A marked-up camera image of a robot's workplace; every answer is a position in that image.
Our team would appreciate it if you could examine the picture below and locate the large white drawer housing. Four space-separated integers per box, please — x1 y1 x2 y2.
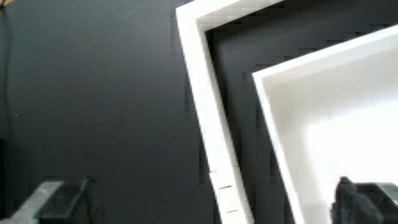
252 25 398 224

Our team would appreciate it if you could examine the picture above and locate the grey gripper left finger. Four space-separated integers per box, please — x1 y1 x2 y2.
0 177 105 224

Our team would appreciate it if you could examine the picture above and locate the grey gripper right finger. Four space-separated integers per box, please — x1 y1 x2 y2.
330 177 398 224

